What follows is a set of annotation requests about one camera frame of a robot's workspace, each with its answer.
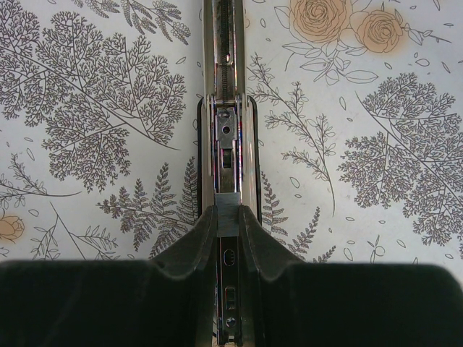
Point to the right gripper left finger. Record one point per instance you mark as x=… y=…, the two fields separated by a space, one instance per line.
x=165 y=301

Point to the staple strips pack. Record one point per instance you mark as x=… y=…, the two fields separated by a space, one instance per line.
x=228 y=214

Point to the grey black stapler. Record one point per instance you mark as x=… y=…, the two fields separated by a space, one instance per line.
x=227 y=150

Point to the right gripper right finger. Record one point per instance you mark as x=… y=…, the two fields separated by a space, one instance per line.
x=288 y=302

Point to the floral patterned table mat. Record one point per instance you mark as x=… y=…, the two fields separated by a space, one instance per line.
x=360 y=127

